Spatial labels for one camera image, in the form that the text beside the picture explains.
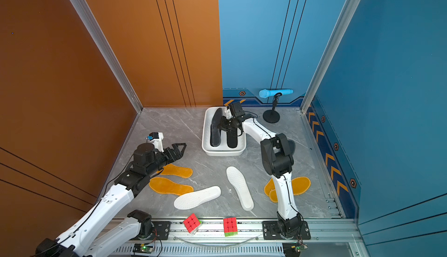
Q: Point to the yellow insole lower left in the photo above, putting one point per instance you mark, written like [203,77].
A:
[166,186]

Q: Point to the blue microphone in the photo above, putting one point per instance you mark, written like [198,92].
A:
[265,93]

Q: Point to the yellow insole right outer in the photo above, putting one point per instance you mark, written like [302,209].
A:
[299,186]

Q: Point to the right circuit board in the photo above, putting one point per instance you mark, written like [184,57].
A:
[293,250]

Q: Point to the right rubik's cube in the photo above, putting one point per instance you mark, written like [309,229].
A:
[230,226]

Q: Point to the white insole left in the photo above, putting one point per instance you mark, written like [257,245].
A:
[197,198]

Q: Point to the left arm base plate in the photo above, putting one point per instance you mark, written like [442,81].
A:
[159,231]

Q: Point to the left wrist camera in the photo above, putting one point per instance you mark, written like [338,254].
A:
[156,139]

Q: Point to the white insole right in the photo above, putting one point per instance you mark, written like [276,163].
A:
[237,180]

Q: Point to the aluminium front rail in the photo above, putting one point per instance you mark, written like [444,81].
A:
[322,231]

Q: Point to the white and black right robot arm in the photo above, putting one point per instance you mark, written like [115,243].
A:
[276,155]

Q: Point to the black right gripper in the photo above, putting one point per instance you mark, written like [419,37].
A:
[222,124]

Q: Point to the yellow insole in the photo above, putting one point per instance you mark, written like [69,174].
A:
[166,186]
[269,187]
[299,186]
[173,170]

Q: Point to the dark grey insole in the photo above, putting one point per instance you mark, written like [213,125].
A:
[292,146]
[217,116]

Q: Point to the clear curved strip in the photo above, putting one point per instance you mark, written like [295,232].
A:
[213,243]

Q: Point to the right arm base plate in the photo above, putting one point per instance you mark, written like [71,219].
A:
[271,231]

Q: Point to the white insole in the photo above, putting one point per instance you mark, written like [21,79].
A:
[237,180]
[197,198]

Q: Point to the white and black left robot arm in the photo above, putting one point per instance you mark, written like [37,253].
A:
[83,240]

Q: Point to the left rubik's cube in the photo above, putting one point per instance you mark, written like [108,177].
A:
[192,224]

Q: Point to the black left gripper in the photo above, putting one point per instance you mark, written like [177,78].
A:
[178,154]

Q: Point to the black insole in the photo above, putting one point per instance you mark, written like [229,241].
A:
[232,141]
[214,139]

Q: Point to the rubik's cube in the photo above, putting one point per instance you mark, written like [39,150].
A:
[192,224]
[230,226]

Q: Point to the yellow insole upper left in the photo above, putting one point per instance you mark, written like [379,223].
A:
[173,170]

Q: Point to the white rectangular storage box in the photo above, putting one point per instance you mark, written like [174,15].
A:
[222,150]

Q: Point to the black microphone stand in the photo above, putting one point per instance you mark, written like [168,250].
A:
[272,116]

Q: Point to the yellow insole right inner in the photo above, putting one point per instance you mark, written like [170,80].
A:
[269,187]

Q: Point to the left green circuit board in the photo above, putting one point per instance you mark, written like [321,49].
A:
[142,249]

